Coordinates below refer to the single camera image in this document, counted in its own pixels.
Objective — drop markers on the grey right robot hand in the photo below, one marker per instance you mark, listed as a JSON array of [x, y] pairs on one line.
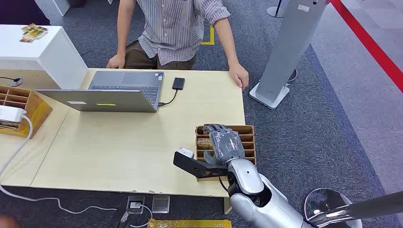
[[225, 143]]

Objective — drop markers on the person's right hand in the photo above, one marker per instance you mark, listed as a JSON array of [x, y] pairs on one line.
[[116, 62]]

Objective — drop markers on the person's left hand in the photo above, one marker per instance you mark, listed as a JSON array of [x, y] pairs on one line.
[[239, 75]]

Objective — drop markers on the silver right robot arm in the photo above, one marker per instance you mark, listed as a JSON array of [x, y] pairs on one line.
[[248, 181]]

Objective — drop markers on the person's left forearm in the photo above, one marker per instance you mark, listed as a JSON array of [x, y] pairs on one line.
[[225, 41]]

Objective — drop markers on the person's right forearm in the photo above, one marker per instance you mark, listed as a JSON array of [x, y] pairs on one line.
[[124, 28]]

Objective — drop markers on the wooden slotted card organizer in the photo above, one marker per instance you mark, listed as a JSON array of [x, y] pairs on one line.
[[248, 138]]

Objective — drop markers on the grey laptop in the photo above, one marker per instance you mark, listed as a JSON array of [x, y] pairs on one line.
[[94, 100]]

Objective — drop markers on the white cabinet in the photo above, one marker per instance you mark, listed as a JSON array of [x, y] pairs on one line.
[[63, 59]]

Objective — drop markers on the dark round stanchion base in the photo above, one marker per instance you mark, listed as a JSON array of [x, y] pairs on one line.
[[293, 75]]

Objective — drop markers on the grey kiosk stand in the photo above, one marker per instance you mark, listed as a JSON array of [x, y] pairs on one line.
[[289, 44]]

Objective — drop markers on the black external drive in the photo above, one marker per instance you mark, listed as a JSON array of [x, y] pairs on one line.
[[178, 83]]

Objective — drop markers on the wooden table leg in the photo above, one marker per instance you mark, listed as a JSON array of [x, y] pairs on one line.
[[227, 207]]

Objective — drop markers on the grey stanchion base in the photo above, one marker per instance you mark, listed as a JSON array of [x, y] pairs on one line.
[[274, 12]]

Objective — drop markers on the white furniture block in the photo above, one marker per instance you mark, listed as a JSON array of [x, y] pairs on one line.
[[53, 6]]

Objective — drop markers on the stack of printed cards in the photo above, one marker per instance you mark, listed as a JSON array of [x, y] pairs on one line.
[[33, 32]]

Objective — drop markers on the yellow taped strip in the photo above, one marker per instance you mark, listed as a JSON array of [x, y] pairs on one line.
[[189, 224]]

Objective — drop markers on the closed floor socket box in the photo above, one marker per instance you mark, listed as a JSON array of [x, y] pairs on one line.
[[160, 204]]

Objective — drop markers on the wooden grid organizer box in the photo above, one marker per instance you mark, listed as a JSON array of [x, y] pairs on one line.
[[37, 110]]

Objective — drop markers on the floor socket box with plug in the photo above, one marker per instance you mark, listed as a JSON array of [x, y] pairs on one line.
[[136, 204]]

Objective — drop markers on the white power adapter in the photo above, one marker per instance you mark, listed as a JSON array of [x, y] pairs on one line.
[[11, 114]]

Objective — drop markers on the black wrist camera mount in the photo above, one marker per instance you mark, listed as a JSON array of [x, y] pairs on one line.
[[192, 165]]

